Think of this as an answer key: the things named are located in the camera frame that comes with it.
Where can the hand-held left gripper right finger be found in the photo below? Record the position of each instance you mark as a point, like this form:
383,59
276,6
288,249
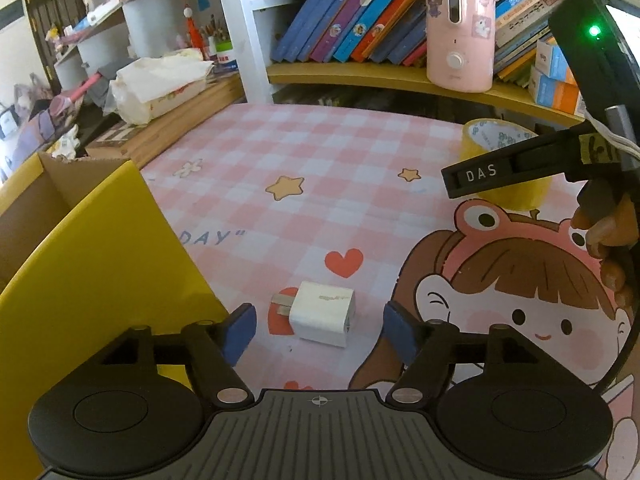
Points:
400,332

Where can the white wooden bookshelf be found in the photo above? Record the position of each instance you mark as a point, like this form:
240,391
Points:
240,35

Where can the tissue box with plastic bag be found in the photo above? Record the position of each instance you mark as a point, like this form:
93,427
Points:
160,85

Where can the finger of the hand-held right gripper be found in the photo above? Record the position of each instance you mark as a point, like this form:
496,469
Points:
480,175

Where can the white cube charger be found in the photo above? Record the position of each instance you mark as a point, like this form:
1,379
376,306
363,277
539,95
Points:
325,315

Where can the yellow cardboard box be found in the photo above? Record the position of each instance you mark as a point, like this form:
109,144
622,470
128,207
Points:
100,270

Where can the dark door with stickers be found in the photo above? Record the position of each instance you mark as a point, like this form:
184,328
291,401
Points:
50,0

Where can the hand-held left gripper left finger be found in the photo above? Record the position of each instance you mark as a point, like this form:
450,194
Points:
237,332

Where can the pink plastic stick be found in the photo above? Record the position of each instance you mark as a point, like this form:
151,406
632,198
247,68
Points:
75,94

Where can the pile of light clothes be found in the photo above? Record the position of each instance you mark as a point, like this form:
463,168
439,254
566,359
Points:
35,130

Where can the pink checked printed tablecloth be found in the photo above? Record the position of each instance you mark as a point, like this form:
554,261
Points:
300,160

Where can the person's right hand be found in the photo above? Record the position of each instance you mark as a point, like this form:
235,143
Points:
605,245

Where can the row of leaning picture books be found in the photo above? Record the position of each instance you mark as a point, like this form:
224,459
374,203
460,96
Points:
350,15

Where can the yellow tape roll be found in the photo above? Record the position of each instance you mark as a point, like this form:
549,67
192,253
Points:
520,202

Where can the grey folded clothes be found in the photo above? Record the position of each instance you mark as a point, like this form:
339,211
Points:
100,85

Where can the pink humidifier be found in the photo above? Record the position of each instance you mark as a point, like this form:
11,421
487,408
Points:
460,35

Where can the white curved side shelf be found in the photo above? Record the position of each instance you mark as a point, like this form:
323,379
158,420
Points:
150,15

